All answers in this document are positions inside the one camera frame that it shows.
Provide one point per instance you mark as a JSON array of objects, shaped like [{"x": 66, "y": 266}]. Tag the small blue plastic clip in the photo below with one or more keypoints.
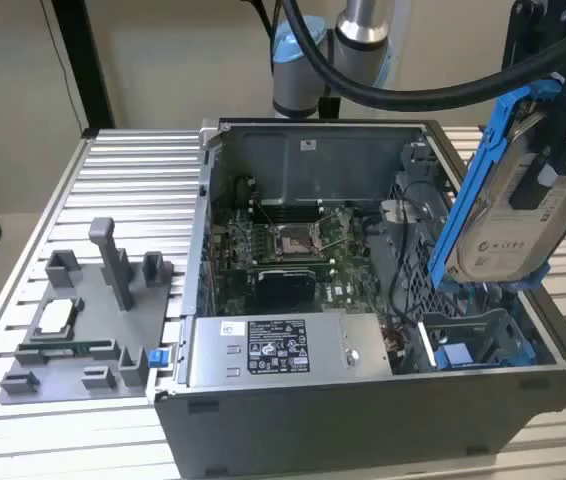
[{"x": 157, "y": 358}]

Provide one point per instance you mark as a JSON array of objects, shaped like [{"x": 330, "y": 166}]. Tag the empty blue disk carrier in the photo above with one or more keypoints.
[{"x": 453, "y": 357}]

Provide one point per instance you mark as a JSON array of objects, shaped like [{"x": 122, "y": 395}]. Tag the black vertical post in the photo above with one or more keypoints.
[{"x": 83, "y": 60}]

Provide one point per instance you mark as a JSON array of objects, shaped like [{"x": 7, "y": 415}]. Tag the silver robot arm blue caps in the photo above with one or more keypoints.
[{"x": 358, "y": 25}]

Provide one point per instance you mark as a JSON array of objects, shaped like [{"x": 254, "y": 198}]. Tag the black graphics card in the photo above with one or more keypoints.
[{"x": 283, "y": 290}]

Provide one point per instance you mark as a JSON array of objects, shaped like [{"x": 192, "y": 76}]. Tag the open black PC case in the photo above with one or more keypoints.
[{"x": 313, "y": 430}]

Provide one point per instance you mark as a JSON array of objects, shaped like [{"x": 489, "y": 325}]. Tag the CPU socket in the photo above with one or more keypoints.
[{"x": 290, "y": 243}]

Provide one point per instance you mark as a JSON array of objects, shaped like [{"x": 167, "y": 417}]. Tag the hard disk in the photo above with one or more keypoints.
[{"x": 508, "y": 235}]

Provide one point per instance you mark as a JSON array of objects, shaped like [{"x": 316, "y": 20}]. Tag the green motherboard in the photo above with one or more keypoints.
[{"x": 363, "y": 260}]

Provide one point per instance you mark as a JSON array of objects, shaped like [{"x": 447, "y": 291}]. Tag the silver power supply unit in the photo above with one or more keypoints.
[{"x": 213, "y": 360}]

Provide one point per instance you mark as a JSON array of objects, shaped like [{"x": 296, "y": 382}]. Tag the silver CPU chip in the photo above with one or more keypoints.
[{"x": 55, "y": 317}]

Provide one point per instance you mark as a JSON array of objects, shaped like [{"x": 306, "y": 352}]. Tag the green RAM stick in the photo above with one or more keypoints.
[{"x": 80, "y": 346}]

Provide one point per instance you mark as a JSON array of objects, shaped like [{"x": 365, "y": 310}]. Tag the grey parts rack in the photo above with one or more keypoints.
[{"x": 93, "y": 310}]

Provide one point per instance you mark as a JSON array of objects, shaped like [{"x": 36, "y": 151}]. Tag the grey perforated drive cage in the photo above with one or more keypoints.
[{"x": 423, "y": 280}]

